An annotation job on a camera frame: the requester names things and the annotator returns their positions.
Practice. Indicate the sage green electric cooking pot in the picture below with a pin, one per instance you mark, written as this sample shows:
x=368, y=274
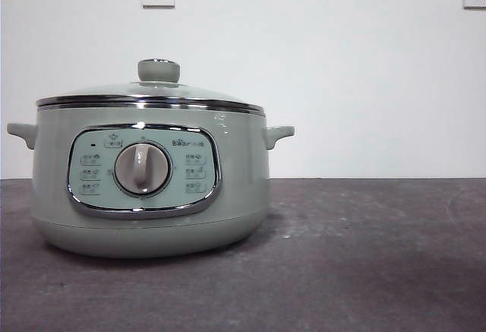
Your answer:
x=239, y=180

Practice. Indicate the glass lid with green knob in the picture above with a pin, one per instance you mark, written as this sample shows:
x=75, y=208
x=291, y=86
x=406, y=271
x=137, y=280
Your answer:
x=157, y=70

